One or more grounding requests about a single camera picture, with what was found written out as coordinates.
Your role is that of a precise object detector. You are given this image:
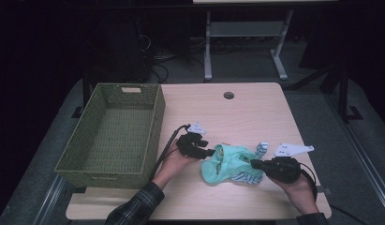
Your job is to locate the small grey table bracket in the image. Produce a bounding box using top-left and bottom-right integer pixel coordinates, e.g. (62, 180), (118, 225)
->
(316, 185), (333, 196)

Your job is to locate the right hand-held gripper cable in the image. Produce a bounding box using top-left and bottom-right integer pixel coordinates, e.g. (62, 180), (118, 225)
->
(299, 162), (318, 202)

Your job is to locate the blue white striped sock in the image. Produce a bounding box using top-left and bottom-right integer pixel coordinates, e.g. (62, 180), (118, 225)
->
(229, 141), (270, 187)

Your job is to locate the green woven basket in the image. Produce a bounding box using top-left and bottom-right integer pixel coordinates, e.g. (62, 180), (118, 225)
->
(53, 82), (167, 190)

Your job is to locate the white metal table frame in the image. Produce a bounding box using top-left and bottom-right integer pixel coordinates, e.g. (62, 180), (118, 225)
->
(203, 8), (295, 82)

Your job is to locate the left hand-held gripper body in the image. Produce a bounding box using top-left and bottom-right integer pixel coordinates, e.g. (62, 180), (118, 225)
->
(175, 122), (208, 158)

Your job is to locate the aluminium floor rail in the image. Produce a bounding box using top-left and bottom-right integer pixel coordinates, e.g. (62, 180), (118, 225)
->
(33, 173), (68, 225)
(323, 93), (385, 218)

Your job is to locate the black floor cable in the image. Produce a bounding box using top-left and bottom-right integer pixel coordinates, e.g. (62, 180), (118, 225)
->
(329, 203), (371, 225)

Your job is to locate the person's left hand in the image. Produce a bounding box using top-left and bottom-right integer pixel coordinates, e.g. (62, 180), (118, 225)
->
(152, 142), (198, 189)

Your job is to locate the black metal stand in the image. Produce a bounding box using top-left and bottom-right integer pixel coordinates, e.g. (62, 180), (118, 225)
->
(70, 68), (92, 120)
(335, 60), (363, 124)

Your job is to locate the bundle of floor cables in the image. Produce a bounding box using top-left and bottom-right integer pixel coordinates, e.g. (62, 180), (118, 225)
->
(137, 34), (208, 84)

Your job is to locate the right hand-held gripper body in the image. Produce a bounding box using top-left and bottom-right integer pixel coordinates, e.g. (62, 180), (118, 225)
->
(263, 142), (315, 184)

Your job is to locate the mint green sock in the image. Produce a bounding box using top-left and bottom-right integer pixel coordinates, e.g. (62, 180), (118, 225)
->
(200, 143), (259, 186)

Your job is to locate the person's right hand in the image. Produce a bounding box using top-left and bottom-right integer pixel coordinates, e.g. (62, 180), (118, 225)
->
(269, 173), (320, 216)

